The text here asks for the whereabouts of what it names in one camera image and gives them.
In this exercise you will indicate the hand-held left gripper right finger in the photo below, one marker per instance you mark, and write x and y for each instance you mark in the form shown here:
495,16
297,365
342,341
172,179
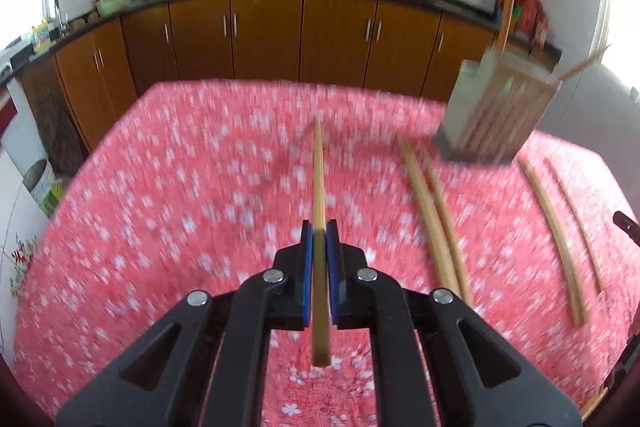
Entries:
334,277

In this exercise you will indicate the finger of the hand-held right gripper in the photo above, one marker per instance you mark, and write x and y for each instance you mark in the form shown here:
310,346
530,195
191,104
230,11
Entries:
627,227

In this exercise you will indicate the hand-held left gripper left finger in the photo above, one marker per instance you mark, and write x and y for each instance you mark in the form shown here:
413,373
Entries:
306,277

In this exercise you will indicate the beige perforated chopstick holder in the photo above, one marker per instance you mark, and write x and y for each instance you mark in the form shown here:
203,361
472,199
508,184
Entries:
480,117

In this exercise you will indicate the red floral tablecloth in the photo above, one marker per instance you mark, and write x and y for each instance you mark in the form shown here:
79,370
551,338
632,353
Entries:
175,207

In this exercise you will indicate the red snack packets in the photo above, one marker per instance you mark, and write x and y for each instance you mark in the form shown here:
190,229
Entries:
530,7

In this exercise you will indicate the wooden base cabinets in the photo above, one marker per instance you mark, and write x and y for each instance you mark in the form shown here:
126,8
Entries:
265,37

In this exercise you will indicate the white bucket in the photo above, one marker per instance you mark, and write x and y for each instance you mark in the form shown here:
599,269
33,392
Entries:
45,194

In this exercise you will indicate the round woven tray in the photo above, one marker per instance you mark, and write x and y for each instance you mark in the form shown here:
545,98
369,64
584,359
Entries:
60,132

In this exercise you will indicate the green basin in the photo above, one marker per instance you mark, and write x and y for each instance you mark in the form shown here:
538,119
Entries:
112,4

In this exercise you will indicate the yellow detergent bottle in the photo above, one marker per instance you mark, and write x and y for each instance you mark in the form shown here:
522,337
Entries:
42,38

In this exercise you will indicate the metal faucet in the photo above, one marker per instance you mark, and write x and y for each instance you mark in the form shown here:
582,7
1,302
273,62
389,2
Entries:
57,12

